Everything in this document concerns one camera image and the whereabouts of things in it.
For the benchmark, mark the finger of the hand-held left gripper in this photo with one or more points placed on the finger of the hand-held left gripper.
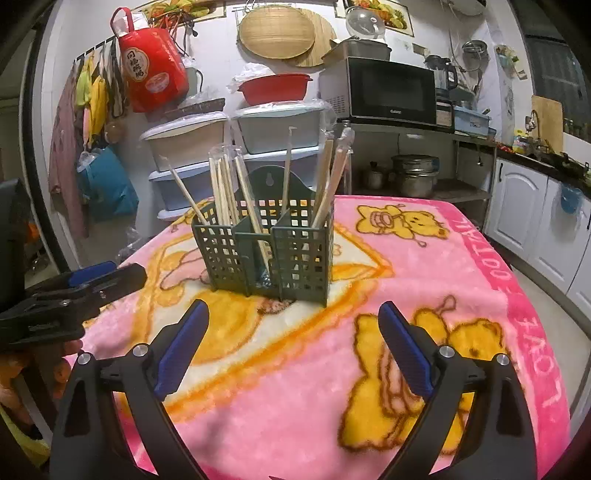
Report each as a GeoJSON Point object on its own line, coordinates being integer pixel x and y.
{"type": "Point", "coordinates": [92, 273]}
{"type": "Point", "coordinates": [120, 281]}

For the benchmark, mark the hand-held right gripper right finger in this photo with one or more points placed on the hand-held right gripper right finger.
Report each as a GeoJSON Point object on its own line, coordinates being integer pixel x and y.
{"type": "Point", "coordinates": [406, 350]}

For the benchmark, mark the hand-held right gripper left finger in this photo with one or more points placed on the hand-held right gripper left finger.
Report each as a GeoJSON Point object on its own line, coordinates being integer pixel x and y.
{"type": "Point", "coordinates": [182, 346]}

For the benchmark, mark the set of wooden chopsticks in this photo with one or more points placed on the set of wooden chopsticks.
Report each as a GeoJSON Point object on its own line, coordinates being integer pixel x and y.
{"type": "Point", "coordinates": [221, 184]}

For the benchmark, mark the green perforated utensil holder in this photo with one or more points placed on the green perforated utensil holder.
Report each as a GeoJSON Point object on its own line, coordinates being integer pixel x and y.
{"type": "Point", "coordinates": [295, 258]}

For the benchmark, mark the person's left forearm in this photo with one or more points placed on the person's left forearm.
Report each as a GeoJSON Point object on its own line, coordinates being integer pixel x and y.
{"type": "Point", "coordinates": [18, 443]}

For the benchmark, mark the person's left hand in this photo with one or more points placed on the person's left hand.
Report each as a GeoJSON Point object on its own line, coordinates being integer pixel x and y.
{"type": "Point", "coordinates": [69, 347]}

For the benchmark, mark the black trash bin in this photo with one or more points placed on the black trash bin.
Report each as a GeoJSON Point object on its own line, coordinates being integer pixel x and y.
{"type": "Point", "coordinates": [134, 244]}

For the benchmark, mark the blue bag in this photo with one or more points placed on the blue bag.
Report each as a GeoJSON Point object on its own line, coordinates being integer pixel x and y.
{"type": "Point", "coordinates": [108, 184]}

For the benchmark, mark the pink hanging garment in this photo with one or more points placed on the pink hanging garment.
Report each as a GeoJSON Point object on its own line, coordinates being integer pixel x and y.
{"type": "Point", "coordinates": [64, 152]}

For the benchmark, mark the pink printed blanket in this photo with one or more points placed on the pink printed blanket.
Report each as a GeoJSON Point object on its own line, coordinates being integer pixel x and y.
{"type": "Point", "coordinates": [300, 415]}

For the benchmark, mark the yellow hanging cloths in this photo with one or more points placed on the yellow hanging cloths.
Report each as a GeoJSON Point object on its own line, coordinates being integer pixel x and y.
{"type": "Point", "coordinates": [94, 101]}

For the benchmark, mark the metal shelf rack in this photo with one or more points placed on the metal shelf rack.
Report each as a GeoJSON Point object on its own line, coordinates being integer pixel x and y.
{"type": "Point", "coordinates": [461, 191]}

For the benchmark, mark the stacked steel pots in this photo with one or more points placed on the stacked steel pots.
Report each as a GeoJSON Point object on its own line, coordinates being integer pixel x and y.
{"type": "Point", "coordinates": [415, 177]}

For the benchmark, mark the small steel kettle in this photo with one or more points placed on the small steel kettle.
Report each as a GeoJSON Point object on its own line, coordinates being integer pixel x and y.
{"type": "Point", "coordinates": [376, 177]}

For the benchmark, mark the white kitchen cabinets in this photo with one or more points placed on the white kitchen cabinets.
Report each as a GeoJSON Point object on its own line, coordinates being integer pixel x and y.
{"type": "Point", "coordinates": [521, 207]}

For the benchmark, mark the brown wicker basket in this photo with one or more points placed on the brown wicker basket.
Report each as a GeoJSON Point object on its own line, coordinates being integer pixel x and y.
{"type": "Point", "coordinates": [194, 110]}

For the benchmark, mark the red printed bag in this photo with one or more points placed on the red printed bag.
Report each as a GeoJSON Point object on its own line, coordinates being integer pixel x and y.
{"type": "Point", "coordinates": [152, 69]}

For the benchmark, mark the blue hanging cup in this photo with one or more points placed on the blue hanging cup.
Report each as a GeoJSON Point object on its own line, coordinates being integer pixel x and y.
{"type": "Point", "coordinates": [570, 199]}

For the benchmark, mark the black kitchen countertop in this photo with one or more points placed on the black kitchen countertop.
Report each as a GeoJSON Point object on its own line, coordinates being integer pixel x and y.
{"type": "Point", "coordinates": [545, 166]}

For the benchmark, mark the blue dish container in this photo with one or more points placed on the blue dish container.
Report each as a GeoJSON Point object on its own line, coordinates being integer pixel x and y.
{"type": "Point", "coordinates": [471, 121]}

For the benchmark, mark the red plastic basin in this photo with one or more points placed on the red plastic basin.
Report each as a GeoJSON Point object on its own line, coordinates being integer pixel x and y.
{"type": "Point", "coordinates": [274, 90]}

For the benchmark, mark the black microwave oven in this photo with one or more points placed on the black microwave oven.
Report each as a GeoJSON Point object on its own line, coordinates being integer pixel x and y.
{"type": "Point", "coordinates": [388, 92]}

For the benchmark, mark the metal faucet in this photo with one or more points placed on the metal faucet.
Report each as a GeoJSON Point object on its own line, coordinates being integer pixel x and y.
{"type": "Point", "coordinates": [534, 122]}

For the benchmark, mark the wooden cutting board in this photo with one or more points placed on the wooden cutting board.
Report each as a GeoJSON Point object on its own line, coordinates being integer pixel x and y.
{"type": "Point", "coordinates": [547, 124]}

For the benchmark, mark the round bamboo tray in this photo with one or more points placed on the round bamboo tray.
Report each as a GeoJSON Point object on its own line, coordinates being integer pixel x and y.
{"type": "Point", "coordinates": [277, 32]}

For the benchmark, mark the hanging metal colander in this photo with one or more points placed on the hanging metal colander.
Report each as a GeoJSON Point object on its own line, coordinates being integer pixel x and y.
{"type": "Point", "coordinates": [475, 55]}

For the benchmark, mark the grey pot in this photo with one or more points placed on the grey pot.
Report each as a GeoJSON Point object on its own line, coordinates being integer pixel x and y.
{"type": "Point", "coordinates": [367, 50]}

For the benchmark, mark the dark window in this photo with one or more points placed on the dark window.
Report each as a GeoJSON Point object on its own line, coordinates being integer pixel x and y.
{"type": "Point", "coordinates": [558, 78]}

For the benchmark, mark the round wooden board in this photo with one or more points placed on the round wooden board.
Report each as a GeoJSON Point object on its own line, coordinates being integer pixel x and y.
{"type": "Point", "coordinates": [325, 46]}

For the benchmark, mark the glass pot lid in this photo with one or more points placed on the glass pot lid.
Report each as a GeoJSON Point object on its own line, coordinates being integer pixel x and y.
{"type": "Point", "coordinates": [364, 23]}

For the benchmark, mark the food wall poster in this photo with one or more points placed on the food wall poster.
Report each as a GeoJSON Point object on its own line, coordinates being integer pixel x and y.
{"type": "Point", "coordinates": [397, 14]}

